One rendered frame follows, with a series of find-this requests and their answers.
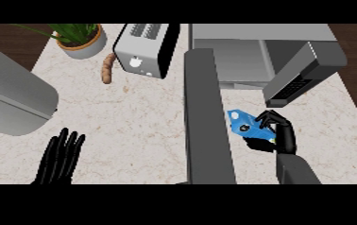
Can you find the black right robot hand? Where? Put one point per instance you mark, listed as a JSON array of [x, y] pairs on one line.
[[285, 136]]

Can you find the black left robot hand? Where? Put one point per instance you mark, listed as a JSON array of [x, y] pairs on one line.
[[59, 162]]

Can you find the blue milk carton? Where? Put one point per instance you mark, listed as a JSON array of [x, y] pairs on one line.
[[246, 125]]

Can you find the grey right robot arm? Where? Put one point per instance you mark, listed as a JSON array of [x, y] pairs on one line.
[[293, 170]]

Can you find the grey microwave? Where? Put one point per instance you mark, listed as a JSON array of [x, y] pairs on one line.
[[268, 61]]

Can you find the brown sausage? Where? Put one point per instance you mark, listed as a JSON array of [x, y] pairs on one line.
[[107, 69]]

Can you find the green potted plant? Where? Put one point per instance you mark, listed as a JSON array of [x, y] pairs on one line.
[[78, 40]]

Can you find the silver toaster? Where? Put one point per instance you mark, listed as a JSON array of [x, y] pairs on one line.
[[144, 50]]

